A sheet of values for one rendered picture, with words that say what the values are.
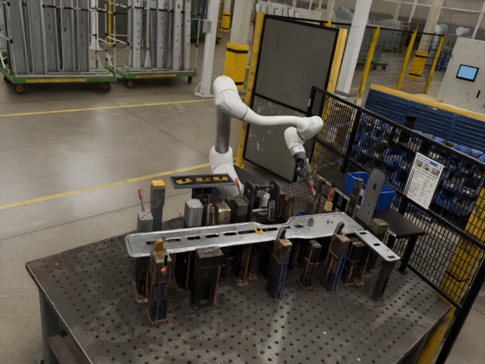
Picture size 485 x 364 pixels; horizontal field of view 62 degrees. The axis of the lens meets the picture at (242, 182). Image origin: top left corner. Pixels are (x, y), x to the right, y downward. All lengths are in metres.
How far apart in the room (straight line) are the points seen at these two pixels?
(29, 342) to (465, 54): 8.23
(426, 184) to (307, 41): 2.54
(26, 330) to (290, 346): 1.80
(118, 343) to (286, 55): 3.74
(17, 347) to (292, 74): 3.67
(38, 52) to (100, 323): 6.96
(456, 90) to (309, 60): 4.85
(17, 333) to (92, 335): 1.15
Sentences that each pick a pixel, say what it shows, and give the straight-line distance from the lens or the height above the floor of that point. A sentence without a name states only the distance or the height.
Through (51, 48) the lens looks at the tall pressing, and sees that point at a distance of 8.88.
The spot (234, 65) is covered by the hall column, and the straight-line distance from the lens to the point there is 9.94.
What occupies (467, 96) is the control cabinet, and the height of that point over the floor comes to 1.01.
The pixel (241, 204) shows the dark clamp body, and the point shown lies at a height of 1.08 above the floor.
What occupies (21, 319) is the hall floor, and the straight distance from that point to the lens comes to 3.23.
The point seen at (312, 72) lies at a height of 1.50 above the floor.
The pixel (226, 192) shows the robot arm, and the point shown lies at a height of 0.92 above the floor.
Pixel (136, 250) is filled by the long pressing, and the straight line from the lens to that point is 2.02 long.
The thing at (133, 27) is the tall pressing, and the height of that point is 1.18.
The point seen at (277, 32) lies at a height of 1.82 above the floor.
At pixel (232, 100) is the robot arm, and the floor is 1.60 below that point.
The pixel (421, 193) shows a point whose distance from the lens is 2.70.
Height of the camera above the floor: 2.16
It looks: 24 degrees down
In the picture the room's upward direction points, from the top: 9 degrees clockwise
